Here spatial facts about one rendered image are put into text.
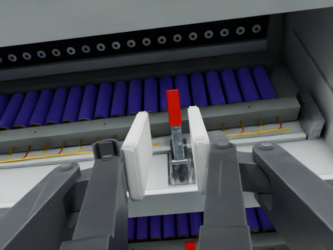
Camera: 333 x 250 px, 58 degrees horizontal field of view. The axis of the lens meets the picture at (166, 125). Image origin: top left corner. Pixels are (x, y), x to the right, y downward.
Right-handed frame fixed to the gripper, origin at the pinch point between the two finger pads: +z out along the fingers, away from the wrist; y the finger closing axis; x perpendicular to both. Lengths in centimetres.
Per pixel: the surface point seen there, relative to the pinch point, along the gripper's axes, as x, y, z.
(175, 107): -0.3, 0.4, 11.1
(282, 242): -22.3, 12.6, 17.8
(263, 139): -5.5, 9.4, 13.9
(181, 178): -7.6, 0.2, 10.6
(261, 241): -22.1, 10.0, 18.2
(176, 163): -6.0, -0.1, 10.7
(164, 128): -3.7, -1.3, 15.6
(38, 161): -5.5, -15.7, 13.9
